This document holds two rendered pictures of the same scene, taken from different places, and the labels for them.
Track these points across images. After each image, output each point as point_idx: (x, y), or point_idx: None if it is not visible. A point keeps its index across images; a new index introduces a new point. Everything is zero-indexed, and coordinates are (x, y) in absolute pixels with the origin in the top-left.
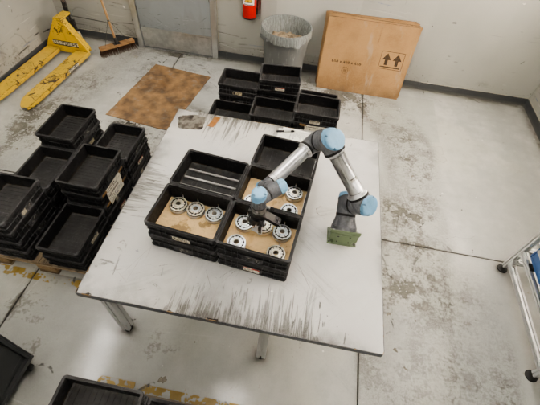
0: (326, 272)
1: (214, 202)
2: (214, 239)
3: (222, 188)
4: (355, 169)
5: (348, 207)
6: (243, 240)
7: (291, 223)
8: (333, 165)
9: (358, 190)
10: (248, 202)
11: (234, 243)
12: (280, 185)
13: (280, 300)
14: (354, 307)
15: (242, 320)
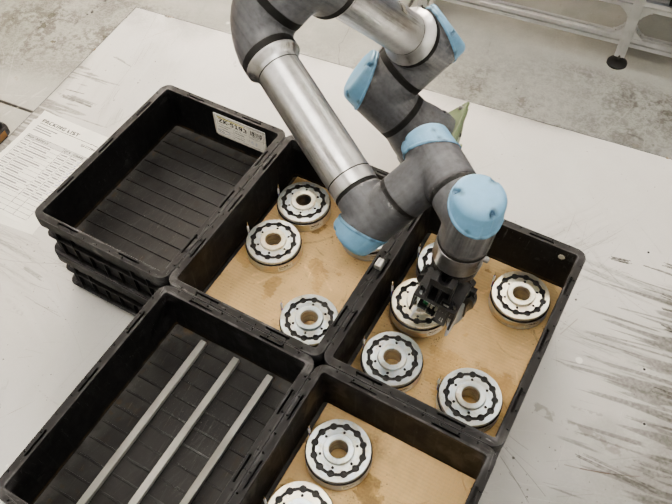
0: (526, 222)
1: (292, 438)
2: (491, 448)
3: (211, 412)
4: (213, 76)
5: (414, 85)
6: (466, 375)
7: (420, 234)
8: (360, 14)
9: (420, 18)
10: (342, 316)
11: (479, 402)
12: (446, 136)
13: (608, 344)
14: (624, 194)
15: (669, 455)
